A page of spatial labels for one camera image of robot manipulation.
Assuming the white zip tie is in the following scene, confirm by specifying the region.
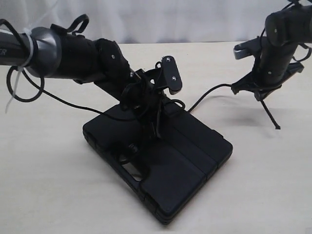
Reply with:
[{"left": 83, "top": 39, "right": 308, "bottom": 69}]
[{"left": 5, "top": 28, "right": 34, "bottom": 114}]

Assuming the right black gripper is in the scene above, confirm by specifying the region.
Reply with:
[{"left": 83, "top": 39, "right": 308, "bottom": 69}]
[{"left": 231, "top": 62, "right": 304, "bottom": 100}]

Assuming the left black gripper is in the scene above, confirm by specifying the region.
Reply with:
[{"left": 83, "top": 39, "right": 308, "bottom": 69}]
[{"left": 120, "top": 69, "right": 166, "bottom": 144}]

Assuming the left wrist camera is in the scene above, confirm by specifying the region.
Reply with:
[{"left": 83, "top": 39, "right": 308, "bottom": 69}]
[{"left": 161, "top": 56, "right": 182, "bottom": 95}]

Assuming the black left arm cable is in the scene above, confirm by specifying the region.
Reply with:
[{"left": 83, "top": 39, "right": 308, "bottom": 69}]
[{"left": 0, "top": 14, "right": 147, "bottom": 120}]

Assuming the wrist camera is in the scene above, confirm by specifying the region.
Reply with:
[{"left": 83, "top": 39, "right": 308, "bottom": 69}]
[
  {"left": 161, "top": 56, "right": 182, "bottom": 95},
  {"left": 233, "top": 38, "right": 260, "bottom": 60}
]

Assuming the black rope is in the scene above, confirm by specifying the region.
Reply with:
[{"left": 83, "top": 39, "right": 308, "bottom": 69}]
[{"left": 117, "top": 84, "right": 281, "bottom": 166}]

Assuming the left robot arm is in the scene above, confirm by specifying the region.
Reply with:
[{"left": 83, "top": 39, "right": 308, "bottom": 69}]
[{"left": 0, "top": 20, "right": 165, "bottom": 141}]

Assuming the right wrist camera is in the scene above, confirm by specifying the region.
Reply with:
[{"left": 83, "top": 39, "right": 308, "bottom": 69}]
[{"left": 233, "top": 38, "right": 260, "bottom": 60}]

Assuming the black plastic carry case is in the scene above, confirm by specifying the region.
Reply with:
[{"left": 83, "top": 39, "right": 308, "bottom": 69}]
[{"left": 82, "top": 103, "right": 233, "bottom": 224}]

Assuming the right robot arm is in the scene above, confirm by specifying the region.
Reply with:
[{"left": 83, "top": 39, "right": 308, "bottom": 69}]
[{"left": 231, "top": 0, "right": 312, "bottom": 100}]

